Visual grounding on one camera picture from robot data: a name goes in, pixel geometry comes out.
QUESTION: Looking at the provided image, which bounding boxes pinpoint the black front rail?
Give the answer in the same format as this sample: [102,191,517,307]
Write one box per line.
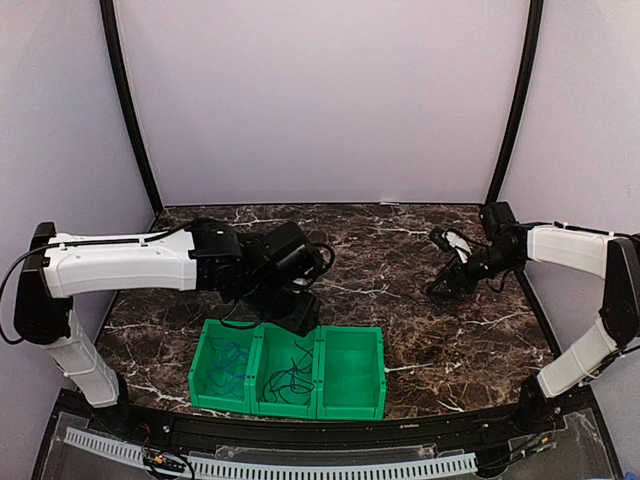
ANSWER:
[47,389,592,452]

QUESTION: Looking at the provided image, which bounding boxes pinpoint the left black frame post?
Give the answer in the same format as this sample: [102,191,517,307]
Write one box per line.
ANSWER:
[99,0,164,215]

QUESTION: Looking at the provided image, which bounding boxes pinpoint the white slotted cable duct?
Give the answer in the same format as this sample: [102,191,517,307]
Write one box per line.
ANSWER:
[63,427,477,479]

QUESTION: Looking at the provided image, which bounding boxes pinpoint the right green plastic bin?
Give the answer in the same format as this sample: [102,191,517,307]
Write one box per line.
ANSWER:
[317,327,387,421]

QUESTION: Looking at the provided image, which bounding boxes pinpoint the middle green plastic bin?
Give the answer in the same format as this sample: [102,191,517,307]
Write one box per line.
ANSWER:
[251,324,318,420]

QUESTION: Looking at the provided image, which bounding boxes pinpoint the light blue cable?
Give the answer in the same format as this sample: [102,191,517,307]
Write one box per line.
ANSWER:
[204,337,250,399]

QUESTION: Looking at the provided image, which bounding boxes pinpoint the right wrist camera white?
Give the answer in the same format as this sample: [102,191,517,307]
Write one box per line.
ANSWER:
[429,227,471,263]

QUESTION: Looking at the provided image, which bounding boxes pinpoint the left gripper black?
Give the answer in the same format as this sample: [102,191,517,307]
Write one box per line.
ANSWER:
[240,274,322,338]

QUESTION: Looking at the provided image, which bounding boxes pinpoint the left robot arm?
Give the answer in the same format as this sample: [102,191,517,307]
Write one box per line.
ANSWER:
[2,218,335,436]

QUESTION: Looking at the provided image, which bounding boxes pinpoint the left green plastic bin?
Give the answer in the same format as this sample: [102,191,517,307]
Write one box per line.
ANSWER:
[188,319,258,414]

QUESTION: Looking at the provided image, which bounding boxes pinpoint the right black frame post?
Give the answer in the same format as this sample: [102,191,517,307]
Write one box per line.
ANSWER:
[484,0,544,205]

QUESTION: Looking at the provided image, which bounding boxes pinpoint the brown cable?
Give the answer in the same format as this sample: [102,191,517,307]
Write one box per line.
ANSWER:
[404,279,451,309]

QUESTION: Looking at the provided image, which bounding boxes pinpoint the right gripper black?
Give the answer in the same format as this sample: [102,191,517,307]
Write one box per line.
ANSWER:
[427,243,522,300]

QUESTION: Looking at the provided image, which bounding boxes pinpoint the dark blue cable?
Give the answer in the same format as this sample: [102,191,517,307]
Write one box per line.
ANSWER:
[263,337,316,405]

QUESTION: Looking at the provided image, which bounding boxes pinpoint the green plastic bin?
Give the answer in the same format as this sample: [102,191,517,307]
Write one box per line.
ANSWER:
[251,324,318,420]
[317,327,387,421]
[188,319,258,414]

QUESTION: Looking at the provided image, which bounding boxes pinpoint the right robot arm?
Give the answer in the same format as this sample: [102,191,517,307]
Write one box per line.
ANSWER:
[426,201,639,434]

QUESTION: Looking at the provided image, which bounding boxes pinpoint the black frame post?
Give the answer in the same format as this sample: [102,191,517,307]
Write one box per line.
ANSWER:
[99,0,164,215]
[484,0,544,205]

